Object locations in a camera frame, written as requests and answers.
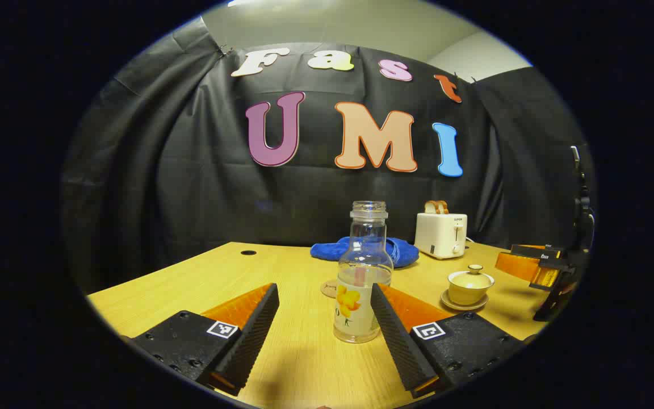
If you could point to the round wooden coaster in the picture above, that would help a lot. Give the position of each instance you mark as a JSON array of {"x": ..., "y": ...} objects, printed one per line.
[{"x": 328, "y": 288}]

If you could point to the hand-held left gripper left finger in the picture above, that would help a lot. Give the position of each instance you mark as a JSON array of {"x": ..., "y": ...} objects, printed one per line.
[{"x": 252, "y": 336}]

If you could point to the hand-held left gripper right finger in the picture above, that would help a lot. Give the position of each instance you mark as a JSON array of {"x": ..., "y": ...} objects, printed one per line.
[{"x": 398, "y": 341}]

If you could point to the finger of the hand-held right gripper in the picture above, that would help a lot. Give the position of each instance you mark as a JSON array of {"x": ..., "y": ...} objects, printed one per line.
[
  {"x": 523, "y": 267},
  {"x": 534, "y": 250}
]

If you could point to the cream saucer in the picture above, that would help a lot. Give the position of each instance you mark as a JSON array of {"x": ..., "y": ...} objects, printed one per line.
[{"x": 451, "y": 304}]

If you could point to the glass water bottle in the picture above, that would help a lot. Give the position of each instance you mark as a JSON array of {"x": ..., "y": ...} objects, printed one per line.
[{"x": 364, "y": 250}]

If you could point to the cream teacup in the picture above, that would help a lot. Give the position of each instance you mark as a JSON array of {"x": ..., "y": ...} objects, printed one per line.
[{"x": 466, "y": 295}]

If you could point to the blue towel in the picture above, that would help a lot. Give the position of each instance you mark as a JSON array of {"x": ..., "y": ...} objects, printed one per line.
[{"x": 327, "y": 251}]

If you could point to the brown bread slice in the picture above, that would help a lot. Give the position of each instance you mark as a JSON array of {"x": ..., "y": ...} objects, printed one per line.
[
  {"x": 443, "y": 207},
  {"x": 429, "y": 208}
]

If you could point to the white toaster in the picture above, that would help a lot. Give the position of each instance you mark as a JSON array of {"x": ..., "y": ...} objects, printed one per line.
[{"x": 437, "y": 236}]

